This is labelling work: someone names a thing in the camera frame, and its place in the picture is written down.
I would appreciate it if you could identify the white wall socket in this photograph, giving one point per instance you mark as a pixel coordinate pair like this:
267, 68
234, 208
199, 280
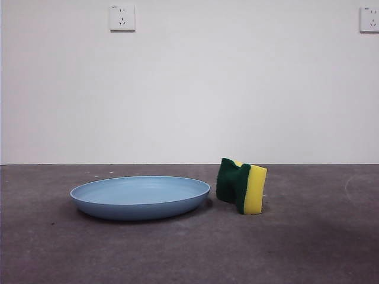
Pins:
122, 17
370, 19

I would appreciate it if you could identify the green and yellow sponge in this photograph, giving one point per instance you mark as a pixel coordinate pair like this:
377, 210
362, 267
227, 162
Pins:
229, 183

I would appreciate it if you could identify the blue round plate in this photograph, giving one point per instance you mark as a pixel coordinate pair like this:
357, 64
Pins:
139, 204

